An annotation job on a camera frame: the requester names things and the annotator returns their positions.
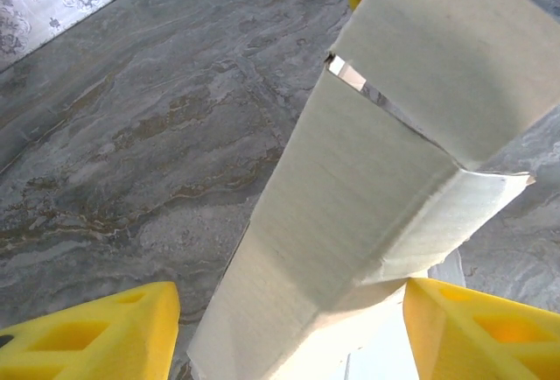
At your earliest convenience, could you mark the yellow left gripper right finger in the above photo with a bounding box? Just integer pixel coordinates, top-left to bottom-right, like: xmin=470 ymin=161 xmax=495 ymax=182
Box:
xmin=402 ymin=277 xmax=560 ymax=380

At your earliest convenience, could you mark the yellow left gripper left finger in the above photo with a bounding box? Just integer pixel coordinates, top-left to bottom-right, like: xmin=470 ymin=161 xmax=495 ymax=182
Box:
xmin=0 ymin=281 xmax=181 ymax=380

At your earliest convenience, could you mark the white paper box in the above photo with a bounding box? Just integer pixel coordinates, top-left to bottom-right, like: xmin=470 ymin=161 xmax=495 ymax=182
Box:
xmin=186 ymin=0 xmax=560 ymax=380

